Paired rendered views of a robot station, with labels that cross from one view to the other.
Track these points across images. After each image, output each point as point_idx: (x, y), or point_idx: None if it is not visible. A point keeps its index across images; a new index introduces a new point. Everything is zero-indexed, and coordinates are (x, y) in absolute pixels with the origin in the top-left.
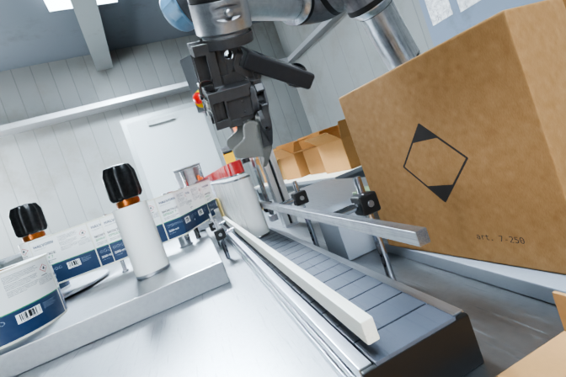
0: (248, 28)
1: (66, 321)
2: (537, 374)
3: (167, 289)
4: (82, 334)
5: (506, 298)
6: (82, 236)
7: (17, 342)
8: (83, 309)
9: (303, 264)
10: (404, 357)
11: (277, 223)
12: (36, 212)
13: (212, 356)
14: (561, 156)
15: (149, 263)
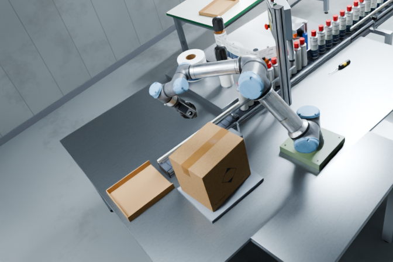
0: (176, 102)
1: (195, 86)
2: (165, 183)
3: (209, 102)
4: (194, 94)
5: None
6: (227, 45)
7: (188, 81)
8: (203, 83)
9: None
10: (161, 167)
11: (297, 93)
12: (219, 24)
13: (181, 135)
14: (177, 176)
15: (222, 83)
